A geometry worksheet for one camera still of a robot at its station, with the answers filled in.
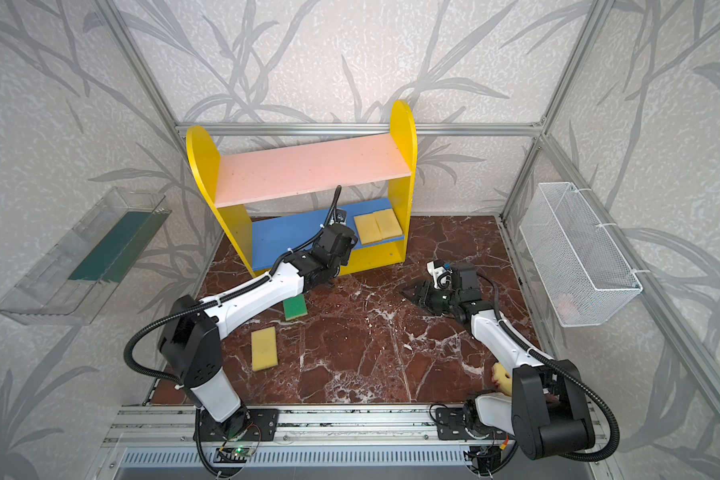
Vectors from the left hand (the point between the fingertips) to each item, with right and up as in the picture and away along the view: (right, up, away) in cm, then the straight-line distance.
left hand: (340, 231), depth 86 cm
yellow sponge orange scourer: (+14, +3, +11) cm, 18 cm away
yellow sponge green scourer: (-21, -34, -2) cm, 40 cm away
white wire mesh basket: (+54, -10, -24) cm, 60 cm away
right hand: (+19, -16, -2) cm, 25 cm away
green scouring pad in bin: (-45, -5, -22) cm, 50 cm away
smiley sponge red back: (+44, -40, -7) cm, 60 cm away
